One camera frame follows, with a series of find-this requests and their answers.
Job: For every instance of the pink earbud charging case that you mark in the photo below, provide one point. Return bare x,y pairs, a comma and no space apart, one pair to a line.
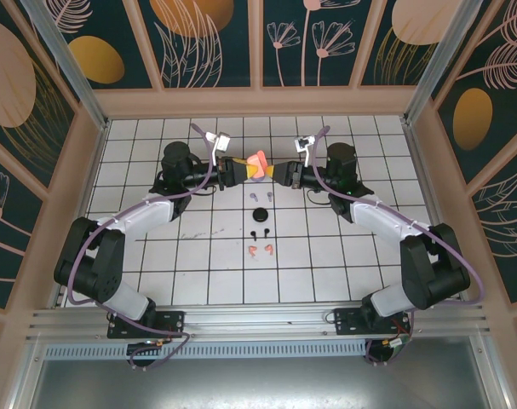
257,161

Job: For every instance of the black earbud charging case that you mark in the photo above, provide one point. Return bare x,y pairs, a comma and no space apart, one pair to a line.
260,214

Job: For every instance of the pink earbud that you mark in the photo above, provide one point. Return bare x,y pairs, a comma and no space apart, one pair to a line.
269,249
252,251

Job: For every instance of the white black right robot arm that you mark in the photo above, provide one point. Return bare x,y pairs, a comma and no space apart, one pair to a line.
379,222

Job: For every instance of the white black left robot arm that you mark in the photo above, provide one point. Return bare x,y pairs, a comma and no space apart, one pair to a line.
147,215

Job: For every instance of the grey metal sheet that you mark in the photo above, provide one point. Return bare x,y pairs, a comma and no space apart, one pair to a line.
258,383

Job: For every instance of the aluminium side rail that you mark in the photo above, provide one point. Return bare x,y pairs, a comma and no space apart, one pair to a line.
416,153
97,153

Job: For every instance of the aluminium mounting rail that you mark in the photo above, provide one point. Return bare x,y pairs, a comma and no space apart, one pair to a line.
258,317

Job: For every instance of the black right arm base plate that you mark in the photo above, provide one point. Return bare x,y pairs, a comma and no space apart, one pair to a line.
347,321

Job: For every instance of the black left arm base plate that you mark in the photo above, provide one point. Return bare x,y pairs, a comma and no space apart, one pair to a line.
173,324

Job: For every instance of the aluminium corner post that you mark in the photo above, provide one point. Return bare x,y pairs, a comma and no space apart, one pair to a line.
67,64
444,64

